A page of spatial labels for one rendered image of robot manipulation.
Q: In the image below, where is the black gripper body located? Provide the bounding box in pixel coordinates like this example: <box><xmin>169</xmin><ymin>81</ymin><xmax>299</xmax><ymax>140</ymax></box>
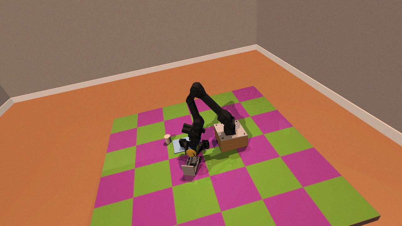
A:
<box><xmin>179</xmin><ymin>134</ymin><xmax>209</xmax><ymax>149</ymax></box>

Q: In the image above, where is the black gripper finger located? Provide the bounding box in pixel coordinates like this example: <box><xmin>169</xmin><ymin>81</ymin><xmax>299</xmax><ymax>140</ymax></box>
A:
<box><xmin>196</xmin><ymin>143</ymin><xmax>205</xmax><ymax>155</ymax></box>
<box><xmin>182</xmin><ymin>142</ymin><xmax>188</xmax><ymax>154</ymax></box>

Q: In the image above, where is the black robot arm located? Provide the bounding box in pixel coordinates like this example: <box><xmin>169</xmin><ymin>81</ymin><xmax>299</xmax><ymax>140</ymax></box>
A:
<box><xmin>182</xmin><ymin>82</ymin><xmax>236</xmax><ymax>141</ymax></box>

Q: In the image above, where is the tan cylinder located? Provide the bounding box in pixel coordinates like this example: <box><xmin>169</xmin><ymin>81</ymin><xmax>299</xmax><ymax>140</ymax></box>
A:
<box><xmin>164</xmin><ymin>134</ymin><xmax>172</xmax><ymax>144</ymax></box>

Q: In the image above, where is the grey square mat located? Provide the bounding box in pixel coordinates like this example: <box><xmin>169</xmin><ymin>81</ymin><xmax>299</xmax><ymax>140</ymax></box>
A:
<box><xmin>173</xmin><ymin>137</ymin><xmax>197</xmax><ymax>154</ymax></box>

